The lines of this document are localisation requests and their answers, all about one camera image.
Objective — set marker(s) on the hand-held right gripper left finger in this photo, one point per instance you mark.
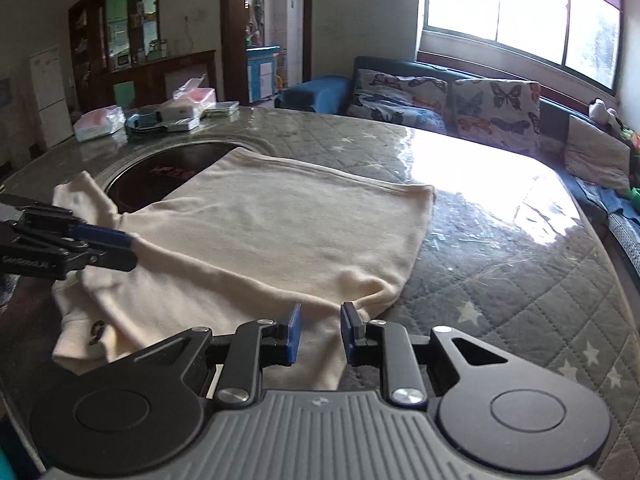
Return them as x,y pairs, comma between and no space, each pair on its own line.
295,334

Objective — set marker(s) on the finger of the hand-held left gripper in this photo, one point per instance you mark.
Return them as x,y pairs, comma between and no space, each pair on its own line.
102,258
100,234

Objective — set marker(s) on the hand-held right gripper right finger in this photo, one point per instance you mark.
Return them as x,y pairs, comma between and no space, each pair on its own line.
349,336

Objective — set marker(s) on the cream knit shirt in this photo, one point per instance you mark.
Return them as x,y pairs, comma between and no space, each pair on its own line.
260,240

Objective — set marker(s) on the pink white tissue pack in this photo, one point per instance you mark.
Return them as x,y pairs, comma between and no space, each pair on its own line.
98,123

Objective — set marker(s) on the white flat box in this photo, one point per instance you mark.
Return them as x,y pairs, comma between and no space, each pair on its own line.
180,112

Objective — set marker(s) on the white refrigerator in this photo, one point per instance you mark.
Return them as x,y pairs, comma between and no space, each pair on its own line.
49,95

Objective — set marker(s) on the grey star quilted table cover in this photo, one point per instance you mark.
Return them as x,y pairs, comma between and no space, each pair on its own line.
505,280

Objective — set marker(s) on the pink plastic wrapped pack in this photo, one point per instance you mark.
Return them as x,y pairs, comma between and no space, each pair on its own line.
196,92

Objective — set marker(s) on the microwave oven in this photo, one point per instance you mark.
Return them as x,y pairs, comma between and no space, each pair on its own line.
122,61

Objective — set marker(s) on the dark wooden display cabinet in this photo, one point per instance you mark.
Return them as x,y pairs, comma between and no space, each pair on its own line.
135,55

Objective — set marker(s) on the blue white small cabinet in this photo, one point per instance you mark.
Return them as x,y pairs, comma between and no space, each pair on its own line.
262,72

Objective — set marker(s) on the butterfly print cushion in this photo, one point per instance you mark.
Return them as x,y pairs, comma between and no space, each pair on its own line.
395,100
497,110

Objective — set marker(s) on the blue sofa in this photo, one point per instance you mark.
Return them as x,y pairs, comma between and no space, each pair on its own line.
320,92

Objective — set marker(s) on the grey plain cushion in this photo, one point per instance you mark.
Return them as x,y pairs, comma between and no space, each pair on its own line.
595,152

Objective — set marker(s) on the white plush toy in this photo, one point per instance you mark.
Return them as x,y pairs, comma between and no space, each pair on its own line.
602,110

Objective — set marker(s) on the green toy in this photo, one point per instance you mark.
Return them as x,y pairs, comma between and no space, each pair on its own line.
632,142

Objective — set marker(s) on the large window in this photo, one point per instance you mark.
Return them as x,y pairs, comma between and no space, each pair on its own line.
520,10

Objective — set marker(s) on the dark wooden door frame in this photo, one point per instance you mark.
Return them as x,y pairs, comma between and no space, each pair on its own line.
234,30

